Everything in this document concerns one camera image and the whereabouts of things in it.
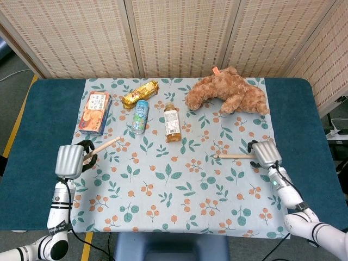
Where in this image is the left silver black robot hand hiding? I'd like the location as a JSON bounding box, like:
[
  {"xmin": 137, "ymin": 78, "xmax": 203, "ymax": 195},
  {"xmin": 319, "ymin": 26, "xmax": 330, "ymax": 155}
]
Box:
[{"xmin": 55, "ymin": 139, "xmax": 99, "ymax": 180}]

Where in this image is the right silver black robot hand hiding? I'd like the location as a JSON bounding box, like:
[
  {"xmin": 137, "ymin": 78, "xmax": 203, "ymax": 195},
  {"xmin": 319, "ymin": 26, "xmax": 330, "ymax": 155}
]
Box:
[{"xmin": 246, "ymin": 139, "xmax": 283, "ymax": 169}]

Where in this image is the wooden stick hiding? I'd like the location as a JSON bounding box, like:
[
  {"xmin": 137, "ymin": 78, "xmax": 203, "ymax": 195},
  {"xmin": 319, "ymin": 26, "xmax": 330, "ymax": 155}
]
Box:
[
  {"xmin": 83, "ymin": 136, "xmax": 121, "ymax": 161},
  {"xmin": 212, "ymin": 153, "xmax": 257, "ymax": 160}
]

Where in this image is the teal table cover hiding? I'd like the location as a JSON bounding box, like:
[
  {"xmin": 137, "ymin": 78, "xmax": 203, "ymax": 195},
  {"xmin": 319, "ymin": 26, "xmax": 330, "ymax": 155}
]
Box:
[{"xmin": 0, "ymin": 77, "xmax": 337, "ymax": 232}]

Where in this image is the blue orange cookie box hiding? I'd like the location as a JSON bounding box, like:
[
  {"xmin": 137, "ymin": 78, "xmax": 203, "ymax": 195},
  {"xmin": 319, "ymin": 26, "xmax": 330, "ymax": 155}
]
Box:
[{"xmin": 78, "ymin": 90, "xmax": 113, "ymax": 136}]

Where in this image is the brown plush teddy bear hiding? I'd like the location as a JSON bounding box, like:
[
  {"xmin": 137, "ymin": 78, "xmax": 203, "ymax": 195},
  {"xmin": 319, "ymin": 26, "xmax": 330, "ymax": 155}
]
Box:
[{"xmin": 184, "ymin": 66, "xmax": 271, "ymax": 116}]

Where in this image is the light blue drink can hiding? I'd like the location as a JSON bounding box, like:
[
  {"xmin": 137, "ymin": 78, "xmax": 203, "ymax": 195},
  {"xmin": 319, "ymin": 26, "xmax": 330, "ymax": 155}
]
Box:
[{"xmin": 131, "ymin": 99, "xmax": 150, "ymax": 135}]

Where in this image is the floral fruit print tablecloth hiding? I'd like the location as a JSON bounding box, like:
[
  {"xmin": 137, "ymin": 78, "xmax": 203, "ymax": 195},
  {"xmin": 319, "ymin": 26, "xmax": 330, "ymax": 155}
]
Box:
[{"xmin": 69, "ymin": 77, "xmax": 292, "ymax": 240}]

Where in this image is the gold biscuit packet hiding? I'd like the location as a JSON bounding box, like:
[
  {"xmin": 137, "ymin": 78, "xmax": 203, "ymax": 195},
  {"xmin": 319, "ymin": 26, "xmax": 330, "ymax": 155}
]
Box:
[{"xmin": 120, "ymin": 79, "xmax": 159, "ymax": 110}]

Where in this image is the amber tea bottle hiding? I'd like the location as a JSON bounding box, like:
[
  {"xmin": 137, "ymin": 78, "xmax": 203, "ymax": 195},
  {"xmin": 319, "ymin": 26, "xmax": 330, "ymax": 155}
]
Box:
[{"xmin": 163, "ymin": 102, "xmax": 182, "ymax": 143}]

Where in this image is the blue padded seat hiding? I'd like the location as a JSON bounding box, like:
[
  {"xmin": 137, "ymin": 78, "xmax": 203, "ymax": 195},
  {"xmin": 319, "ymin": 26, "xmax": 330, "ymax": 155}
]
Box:
[{"xmin": 113, "ymin": 232, "xmax": 230, "ymax": 261}]

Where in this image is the woven folding screen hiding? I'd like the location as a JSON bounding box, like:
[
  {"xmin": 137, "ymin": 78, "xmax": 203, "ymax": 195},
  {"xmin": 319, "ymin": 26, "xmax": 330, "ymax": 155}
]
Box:
[{"xmin": 0, "ymin": 0, "xmax": 348, "ymax": 118}]

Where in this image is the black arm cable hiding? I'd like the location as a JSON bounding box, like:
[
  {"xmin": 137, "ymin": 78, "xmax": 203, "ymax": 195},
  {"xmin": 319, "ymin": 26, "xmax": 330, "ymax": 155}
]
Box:
[
  {"xmin": 273, "ymin": 160, "xmax": 307, "ymax": 210},
  {"xmin": 63, "ymin": 179, "xmax": 115, "ymax": 261}
]

